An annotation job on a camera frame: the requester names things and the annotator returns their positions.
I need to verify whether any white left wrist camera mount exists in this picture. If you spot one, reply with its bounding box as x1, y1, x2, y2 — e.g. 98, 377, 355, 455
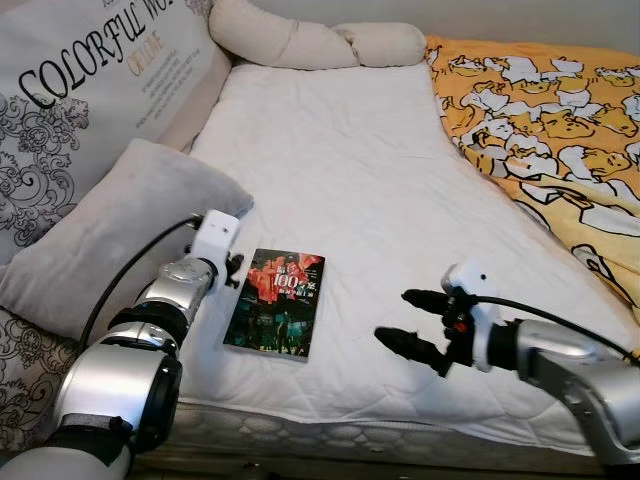
188, 210, 242, 291

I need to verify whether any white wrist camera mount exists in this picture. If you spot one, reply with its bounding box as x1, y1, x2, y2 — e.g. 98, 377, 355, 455
188, 210, 242, 291
441, 262, 501, 371

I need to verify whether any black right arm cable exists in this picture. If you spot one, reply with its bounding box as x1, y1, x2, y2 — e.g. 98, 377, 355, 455
465, 295, 640, 361

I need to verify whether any yellow cartoon egg blanket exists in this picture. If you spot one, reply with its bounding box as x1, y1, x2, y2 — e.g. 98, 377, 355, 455
425, 36, 640, 326

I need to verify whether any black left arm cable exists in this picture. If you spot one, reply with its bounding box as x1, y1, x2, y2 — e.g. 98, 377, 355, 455
80, 213, 201, 346

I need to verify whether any quilted beige mattress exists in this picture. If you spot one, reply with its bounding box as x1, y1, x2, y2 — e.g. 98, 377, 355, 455
140, 400, 601, 471

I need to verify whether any beige rolled bolster pillow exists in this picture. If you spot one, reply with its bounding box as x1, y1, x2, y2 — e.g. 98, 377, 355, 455
208, 0, 428, 71

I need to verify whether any grey plush pillow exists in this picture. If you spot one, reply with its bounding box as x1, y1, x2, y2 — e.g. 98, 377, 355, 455
0, 138, 255, 346

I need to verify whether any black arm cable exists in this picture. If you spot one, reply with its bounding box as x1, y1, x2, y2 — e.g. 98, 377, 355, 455
465, 295, 640, 361
80, 213, 201, 346

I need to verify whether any white ornament print headboard cushion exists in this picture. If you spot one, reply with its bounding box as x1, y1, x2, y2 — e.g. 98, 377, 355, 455
0, 0, 233, 453

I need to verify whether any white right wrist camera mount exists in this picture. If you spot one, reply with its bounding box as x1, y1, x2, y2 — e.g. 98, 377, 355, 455
441, 262, 501, 371

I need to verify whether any white quilted mattress pad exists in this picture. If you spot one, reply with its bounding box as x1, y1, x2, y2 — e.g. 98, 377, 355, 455
170, 62, 640, 456

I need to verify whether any dark green red book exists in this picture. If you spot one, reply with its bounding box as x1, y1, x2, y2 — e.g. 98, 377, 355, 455
222, 248, 327, 363

